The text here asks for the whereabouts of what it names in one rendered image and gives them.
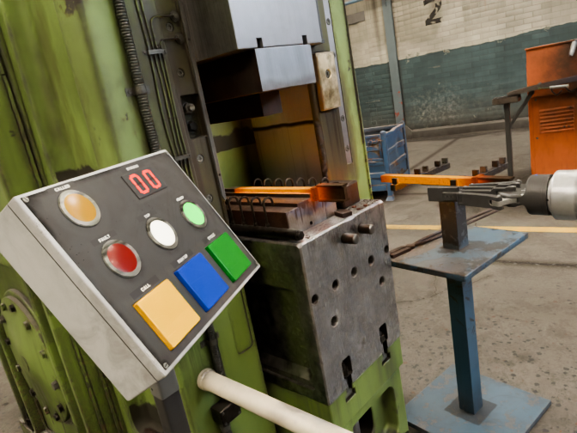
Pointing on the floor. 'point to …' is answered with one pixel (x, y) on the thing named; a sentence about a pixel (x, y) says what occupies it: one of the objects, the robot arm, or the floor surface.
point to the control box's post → (170, 405)
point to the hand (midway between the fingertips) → (445, 193)
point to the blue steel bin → (386, 155)
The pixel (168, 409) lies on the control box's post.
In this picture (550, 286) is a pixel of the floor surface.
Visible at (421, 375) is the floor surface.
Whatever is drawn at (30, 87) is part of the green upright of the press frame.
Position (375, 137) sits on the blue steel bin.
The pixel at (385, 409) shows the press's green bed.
